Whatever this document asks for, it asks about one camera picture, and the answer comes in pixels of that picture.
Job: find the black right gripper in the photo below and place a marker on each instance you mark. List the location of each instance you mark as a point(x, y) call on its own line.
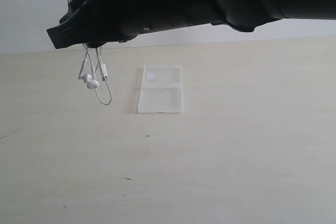
point(123, 20)

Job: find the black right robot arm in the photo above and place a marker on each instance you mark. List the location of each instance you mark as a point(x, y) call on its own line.
point(247, 15)

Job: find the clear plastic storage box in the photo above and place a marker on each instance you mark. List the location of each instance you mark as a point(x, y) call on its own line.
point(161, 90)

